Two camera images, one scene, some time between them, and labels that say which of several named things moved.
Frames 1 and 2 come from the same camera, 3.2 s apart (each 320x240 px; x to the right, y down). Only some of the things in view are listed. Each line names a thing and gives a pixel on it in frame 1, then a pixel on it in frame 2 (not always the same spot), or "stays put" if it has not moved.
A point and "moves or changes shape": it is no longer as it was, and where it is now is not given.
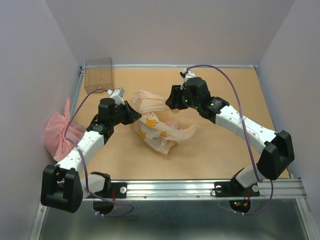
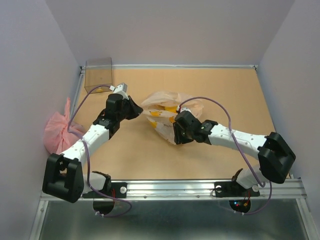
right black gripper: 173,99 → 178,137
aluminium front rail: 280,189 stays put
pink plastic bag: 54,132 stays put
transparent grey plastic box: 98,75 stays put
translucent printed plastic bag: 160,127 moves or changes shape
